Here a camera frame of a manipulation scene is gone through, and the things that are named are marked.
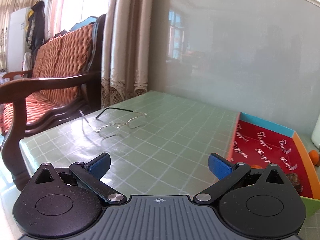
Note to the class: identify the colourful cardboard box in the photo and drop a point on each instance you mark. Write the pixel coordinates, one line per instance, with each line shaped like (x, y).
(257, 141)

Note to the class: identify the white refrigerator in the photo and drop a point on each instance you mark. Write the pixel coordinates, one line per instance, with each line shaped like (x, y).
(16, 44)

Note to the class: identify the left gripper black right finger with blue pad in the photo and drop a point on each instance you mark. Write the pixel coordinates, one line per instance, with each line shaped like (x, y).
(251, 203)

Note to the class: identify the white thermos jug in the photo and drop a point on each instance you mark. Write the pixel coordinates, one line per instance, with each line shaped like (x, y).
(315, 137)

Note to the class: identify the wire-rimmed eyeglasses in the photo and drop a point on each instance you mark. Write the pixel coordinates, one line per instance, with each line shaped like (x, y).
(134, 122)

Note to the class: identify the tangerine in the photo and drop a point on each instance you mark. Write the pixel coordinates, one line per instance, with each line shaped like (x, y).
(256, 167)
(315, 158)

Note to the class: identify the wooden bench orange cushion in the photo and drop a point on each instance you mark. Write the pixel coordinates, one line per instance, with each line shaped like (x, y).
(64, 82)

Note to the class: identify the beige lace curtain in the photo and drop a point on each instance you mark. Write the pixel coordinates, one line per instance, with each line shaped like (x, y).
(126, 40)

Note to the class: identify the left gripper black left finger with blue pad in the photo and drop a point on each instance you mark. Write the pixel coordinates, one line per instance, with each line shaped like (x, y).
(65, 202)

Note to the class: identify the dark hanging jacket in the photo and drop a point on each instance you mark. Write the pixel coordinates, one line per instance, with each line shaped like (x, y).
(35, 31)

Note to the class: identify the dark water chestnut front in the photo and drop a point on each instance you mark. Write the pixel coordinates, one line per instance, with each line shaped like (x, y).
(295, 181)

